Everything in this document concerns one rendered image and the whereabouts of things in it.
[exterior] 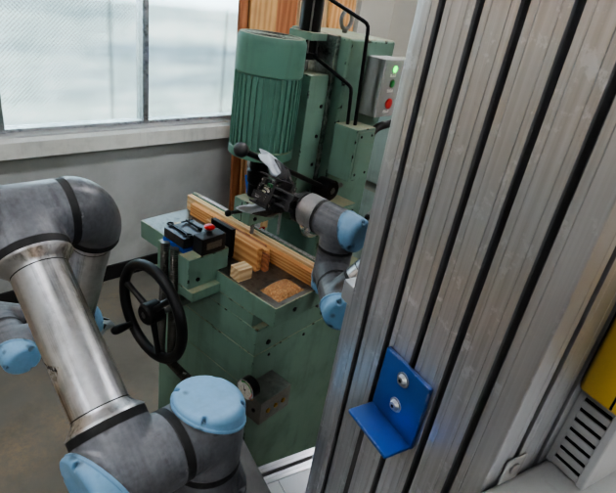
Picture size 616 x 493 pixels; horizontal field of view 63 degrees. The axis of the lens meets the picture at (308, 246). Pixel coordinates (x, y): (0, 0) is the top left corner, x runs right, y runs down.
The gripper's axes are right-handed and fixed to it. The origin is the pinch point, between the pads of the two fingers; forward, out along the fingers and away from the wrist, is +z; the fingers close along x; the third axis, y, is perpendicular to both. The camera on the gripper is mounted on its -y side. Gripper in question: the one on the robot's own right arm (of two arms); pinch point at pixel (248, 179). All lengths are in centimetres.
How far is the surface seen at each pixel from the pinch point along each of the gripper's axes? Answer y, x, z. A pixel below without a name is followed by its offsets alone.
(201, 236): -2.0, 19.2, 9.6
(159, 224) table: -13.0, 26.8, 38.9
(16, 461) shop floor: -6, 127, 57
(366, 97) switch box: -32.6, -32.3, -0.3
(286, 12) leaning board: -121, -79, 129
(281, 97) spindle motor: -4.5, -21.1, 4.4
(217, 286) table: -10.5, 31.5, 5.6
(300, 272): -23.5, 19.3, -9.3
